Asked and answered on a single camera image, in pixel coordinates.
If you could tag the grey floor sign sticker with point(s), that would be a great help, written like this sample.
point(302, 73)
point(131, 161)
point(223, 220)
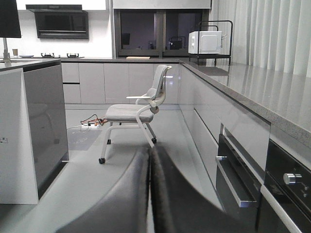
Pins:
point(81, 139)

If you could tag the grey white office chair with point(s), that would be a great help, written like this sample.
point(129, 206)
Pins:
point(140, 114)

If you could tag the white microwave oven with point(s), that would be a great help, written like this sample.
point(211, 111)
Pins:
point(205, 42)

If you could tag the black gas hob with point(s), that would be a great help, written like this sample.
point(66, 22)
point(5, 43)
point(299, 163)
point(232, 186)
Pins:
point(55, 55)

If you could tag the wooden cutting board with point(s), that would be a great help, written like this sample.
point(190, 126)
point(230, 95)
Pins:
point(138, 57)

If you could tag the grey counter with cabinets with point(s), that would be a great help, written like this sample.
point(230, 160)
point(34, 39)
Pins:
point(246, 101)

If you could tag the grey kitchen island cabinet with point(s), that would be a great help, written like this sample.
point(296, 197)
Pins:
point(33, 135)

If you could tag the paper cup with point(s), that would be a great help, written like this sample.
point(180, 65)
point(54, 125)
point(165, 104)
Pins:
point(15, 52)

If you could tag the steel kitchen faucet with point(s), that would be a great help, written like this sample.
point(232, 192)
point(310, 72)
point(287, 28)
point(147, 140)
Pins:
point(6, 54)

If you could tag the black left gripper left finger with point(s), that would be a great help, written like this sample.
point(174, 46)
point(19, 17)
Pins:
point(124, 208)

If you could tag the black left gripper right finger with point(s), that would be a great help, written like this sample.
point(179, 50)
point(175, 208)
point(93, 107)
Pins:
point(178, 207)

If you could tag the dark framed window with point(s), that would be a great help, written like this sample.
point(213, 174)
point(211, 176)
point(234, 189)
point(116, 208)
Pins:
point(155, 32)

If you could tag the black built-in oven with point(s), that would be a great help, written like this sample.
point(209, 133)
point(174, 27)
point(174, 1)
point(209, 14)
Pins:
point(275, 200)

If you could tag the black range hood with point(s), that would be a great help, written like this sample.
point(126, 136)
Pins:
point(60, 21)

